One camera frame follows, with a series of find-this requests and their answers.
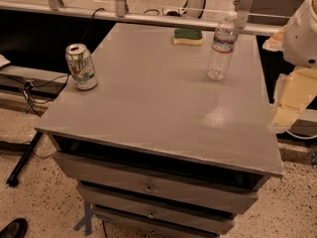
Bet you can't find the blue tape cross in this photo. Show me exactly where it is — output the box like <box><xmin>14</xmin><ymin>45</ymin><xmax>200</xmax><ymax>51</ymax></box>
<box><xmin>73</xmin><ymin>201</ymin><xmax>93</xmax><ymax>236</ymax></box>

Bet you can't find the clear plastic water bottle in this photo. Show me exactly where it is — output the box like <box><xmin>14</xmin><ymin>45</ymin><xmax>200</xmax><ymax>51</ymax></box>
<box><xmin>207</xmin><ymin>11</ymin><xmax>239</xmax><ymax>81</ymax></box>

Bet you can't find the black metal floor bar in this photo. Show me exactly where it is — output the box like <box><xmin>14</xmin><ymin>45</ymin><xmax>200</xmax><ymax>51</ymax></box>
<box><xmin>6</xmin><ymin>132</ymin><xmax>42</xmax><ymax>187</ymax></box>

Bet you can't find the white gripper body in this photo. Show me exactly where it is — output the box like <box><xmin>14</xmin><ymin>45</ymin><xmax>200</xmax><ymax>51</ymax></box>
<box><xmin>283</xmin><ymin>0</ymin><xmax>317</xmax><ymax>67</ymax></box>

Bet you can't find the top grey drawer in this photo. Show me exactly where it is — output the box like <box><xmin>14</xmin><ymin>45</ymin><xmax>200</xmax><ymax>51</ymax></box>
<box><xmin>53</xmin><ymin>152</ymin><xmax>258</xmax><ymax>214</ymax></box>

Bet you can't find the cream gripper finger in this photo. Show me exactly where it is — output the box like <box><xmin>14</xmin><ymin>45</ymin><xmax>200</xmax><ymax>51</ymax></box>
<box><xmin>270</xmin><ymin>66</ymin><xmax>317</xmax><ymax>129</ymax></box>
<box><xmin>263</xmin><ymin>28</ymin><xmax>285</xmax><ymax>52</ymax></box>

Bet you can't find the middle grey drawer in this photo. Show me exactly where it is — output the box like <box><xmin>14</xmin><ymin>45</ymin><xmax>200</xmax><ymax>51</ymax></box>
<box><xmin>77</xmin><ymin>183</ymin><xmax>234</xmax><ymax>234</ymax></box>

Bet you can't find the grey drawer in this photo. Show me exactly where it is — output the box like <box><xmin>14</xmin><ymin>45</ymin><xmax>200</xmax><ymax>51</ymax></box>
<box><xmin>77</xmin><ymin>183</ymin><xmax>234</xmax><ymax>234</ymax></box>
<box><xmin>92</xmin><ymin>205</ymin><xmax>219</xmax><ymax>238</ymax></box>
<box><xmin>53</xmin><ymin>152</ymin><xmax>258</xmax><ymax>214</ymax></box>

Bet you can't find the grey drawer cabinet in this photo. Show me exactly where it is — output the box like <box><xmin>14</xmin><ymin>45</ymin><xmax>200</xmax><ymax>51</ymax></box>
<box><xmin>34</xmin><ymin>22</ymin><xmax>284</xmax><ymax>238</ymax></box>

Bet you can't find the black shoe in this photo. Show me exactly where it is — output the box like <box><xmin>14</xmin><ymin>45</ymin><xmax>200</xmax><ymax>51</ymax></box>
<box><xmin>0</xmin><ymin>218</ymin><xmax>28</xmax><ymax>238</ymax></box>

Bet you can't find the white cable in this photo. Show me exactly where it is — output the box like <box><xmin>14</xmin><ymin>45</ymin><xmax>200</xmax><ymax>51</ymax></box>
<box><xmin>285</xmin><ymin>129</ymin><xmax>317</xmax><ymax>141</ymax></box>

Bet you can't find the black cable bundle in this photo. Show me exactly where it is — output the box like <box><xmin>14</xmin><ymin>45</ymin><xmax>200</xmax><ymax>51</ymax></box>
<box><xmin>0</xmin><ymin>7</ymin><xmax>106</xmax><ymax>117</ymax></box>

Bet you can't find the bottom grey drawer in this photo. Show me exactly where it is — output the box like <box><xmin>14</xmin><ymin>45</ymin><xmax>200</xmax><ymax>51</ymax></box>
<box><xmin>92</xmin><ymin>205</ymin><xmax>219</xmax><ymax>238</ymax></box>

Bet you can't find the green and yellow sponge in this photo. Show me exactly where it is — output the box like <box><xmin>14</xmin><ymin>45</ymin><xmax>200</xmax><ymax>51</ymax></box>
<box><xmin>173</xmin><ymin>29</ymin><xmax>202</xmax><ymax>46</ymax></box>

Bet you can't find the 7up soda can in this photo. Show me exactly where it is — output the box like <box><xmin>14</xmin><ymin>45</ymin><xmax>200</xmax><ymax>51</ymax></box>
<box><xmin>65</xmin><ymin>44</ymin><xmax>97</xmax><ymax>90</ymax></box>

